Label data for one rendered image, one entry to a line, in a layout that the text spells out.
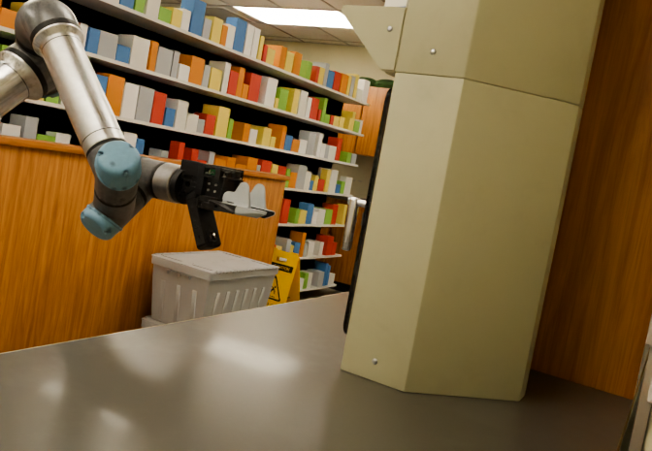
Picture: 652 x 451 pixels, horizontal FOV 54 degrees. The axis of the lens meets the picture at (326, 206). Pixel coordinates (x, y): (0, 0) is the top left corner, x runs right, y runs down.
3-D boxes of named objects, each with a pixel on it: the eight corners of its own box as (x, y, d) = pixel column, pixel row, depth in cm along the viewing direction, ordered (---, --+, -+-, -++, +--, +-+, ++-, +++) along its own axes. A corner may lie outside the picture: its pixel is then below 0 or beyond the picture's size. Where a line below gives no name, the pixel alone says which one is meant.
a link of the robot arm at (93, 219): (77, 197, 115) (117, 159, 122) (76, 226, 125) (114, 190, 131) (112, 222, 115) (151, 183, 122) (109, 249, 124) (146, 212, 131)
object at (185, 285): (272, 324, 361) (281, 266, 359) (201, 339, 309) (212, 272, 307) (214, 305, 382) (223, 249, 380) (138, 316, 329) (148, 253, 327)
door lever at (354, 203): (365, 256, 105) (372, 255, 107) (375, 198, 104) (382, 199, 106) (336, 248, 107) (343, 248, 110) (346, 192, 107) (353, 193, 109)
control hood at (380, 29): (459, 107, 127) (470, 56, 126) (394, 72, 99) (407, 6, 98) (406, 101, 132) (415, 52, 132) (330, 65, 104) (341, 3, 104)
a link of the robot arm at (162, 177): (148, 199, 125) (178, 201, 132) (166, 204, 123) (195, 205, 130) (155, 161, 124) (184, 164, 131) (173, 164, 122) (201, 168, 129)
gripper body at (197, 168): (222, 168, 116) (173, 157, 122) (214, 214, 117) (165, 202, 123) (247, 171, 123) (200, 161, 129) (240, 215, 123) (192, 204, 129)
